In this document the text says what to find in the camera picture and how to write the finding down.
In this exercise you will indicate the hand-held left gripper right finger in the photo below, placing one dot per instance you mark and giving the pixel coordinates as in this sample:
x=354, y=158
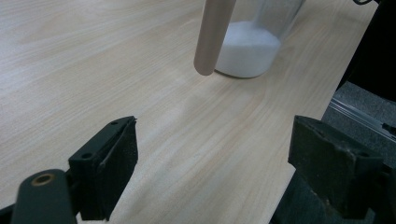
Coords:
x=333, y=165

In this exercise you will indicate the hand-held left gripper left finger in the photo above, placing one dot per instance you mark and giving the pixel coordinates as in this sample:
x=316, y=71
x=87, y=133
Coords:
x=109, y=161

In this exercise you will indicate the white granular powder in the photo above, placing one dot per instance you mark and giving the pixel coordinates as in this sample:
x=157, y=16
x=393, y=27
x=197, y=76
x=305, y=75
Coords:
x=249, y=53

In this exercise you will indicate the black curtain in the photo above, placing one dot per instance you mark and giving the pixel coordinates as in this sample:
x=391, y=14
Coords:
x=373, y=56

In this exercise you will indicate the metal floor rail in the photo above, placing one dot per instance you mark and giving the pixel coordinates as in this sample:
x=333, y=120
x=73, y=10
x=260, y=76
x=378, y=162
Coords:
x=358, y=113

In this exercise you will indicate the black rail bracket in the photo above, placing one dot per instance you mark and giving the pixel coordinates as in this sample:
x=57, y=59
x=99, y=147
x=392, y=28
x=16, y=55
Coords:
x=389, y=129

